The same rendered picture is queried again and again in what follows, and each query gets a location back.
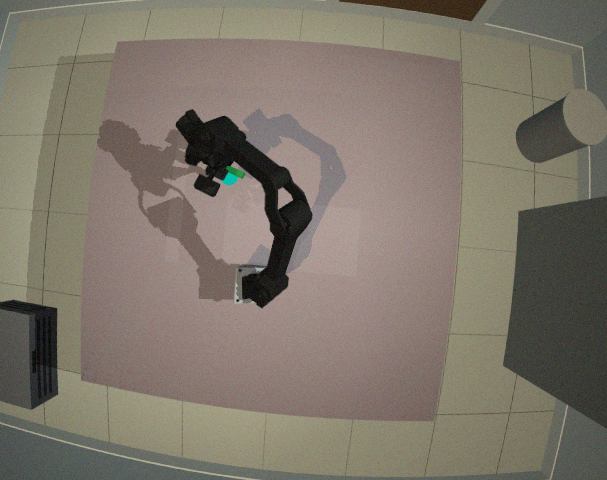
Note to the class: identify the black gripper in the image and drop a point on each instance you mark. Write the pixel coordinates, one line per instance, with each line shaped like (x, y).
(206, 184)

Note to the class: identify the green rectangular post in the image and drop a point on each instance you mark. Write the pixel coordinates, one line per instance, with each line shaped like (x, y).
(235, 171)

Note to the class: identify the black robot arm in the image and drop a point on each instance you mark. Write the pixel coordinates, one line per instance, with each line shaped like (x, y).
(209, 141)

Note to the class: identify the cyan circle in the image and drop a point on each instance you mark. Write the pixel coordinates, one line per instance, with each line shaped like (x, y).
(230, 179)

